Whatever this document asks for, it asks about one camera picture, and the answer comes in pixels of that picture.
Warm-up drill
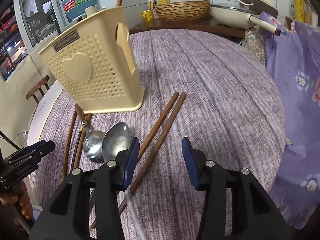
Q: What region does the wooden handled spoon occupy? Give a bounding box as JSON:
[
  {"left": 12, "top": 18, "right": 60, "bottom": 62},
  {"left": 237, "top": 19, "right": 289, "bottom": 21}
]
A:
[{"left": 75, "top": 104, "right": 105, "bottom": 163}]

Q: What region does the steel spoon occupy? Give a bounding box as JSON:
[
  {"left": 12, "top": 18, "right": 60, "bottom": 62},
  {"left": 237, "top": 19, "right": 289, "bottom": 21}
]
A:
[{"left": 88, "top": 122, "right": 132, "bottom": 215}]

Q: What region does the brown wooden chopstick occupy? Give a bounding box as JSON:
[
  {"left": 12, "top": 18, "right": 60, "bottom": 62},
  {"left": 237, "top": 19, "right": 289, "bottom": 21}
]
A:
[{"left": 61, "top": 111, "right": 77, "bottom": 181}]

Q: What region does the dark gold-tipped chopstick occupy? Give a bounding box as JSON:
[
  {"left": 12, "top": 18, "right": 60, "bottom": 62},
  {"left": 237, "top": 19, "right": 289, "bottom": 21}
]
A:
[{"left": 70, "top": 128, "right": 83, "bottom": 172}]

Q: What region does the left hand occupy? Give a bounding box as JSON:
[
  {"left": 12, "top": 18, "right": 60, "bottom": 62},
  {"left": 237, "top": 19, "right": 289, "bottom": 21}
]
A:
[{"left": 1, "top": 181, "right": 33, "bottom": 219}]

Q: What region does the wooden chair with cushion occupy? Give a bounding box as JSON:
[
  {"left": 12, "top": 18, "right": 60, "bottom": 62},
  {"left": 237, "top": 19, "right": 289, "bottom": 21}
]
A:
[{"left": 26, "top": 75, "right": 50, "bottom": 104}]

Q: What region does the purple striped tablecloth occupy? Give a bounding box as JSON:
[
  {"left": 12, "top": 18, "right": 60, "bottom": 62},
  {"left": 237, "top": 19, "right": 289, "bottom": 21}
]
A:
[{"left": 26, "top": 29, "right": 286, "bottom": 240}]

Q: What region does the cream perforated utensil holder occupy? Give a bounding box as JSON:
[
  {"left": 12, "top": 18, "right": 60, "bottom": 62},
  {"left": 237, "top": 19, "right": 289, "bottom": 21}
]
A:
[{"left": 39, "top": 7, "right": 145, "bottom": 114}]

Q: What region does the purple floral cloth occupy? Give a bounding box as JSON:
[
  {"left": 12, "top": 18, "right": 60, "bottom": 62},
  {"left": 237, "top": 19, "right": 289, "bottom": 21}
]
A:
[{"left": 260, "top": 12, "right": 319, "bottom": 229}]

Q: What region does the yellow mug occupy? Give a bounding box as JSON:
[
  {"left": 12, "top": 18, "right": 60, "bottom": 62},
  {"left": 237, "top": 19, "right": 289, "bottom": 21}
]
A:
[{"left": 142, "top": 9, "right": 155, "bottom": 22}]

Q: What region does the woven basket sink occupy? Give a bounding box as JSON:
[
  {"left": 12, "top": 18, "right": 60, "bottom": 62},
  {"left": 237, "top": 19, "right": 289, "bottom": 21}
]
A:
[{"left": 155, "top": 1, "right": 210, "bottom": 22}]

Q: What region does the yellow roll package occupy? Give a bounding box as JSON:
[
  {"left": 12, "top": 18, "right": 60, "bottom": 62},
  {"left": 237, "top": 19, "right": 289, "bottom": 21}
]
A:
[{"left": 294, "top": 0, "right": 305, "bottom": 23}]

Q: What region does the white pan with handle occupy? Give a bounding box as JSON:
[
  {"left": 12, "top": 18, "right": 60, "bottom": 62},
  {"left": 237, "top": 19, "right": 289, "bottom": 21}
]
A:
[{"left": 211, "top": 0, "right": 281, "bottom": 36}]

